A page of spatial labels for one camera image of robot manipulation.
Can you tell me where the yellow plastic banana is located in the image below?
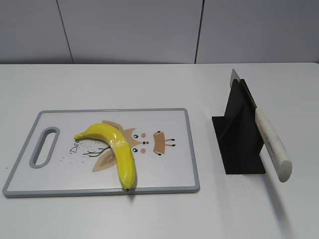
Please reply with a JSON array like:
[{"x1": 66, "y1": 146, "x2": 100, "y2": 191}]
[{"x1": 74, "y1": 123, "x2": 137, "y2": 191}]

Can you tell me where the white-handled cleaver knife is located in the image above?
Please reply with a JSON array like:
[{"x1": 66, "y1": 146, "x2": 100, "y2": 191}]
[{"x1": 230, "y1": 69, "x2": 293, "y2": 183}]

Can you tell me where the black knife stand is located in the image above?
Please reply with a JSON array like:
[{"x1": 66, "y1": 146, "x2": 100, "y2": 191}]
[{"x1": 212, "y1": 79, "x2": 266, "y2": 175}]

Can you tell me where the white grey cutting board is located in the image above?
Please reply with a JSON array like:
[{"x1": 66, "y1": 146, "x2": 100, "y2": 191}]
[{"x1": 2, "y1": 108, "x2": 200, "y2": 198}]

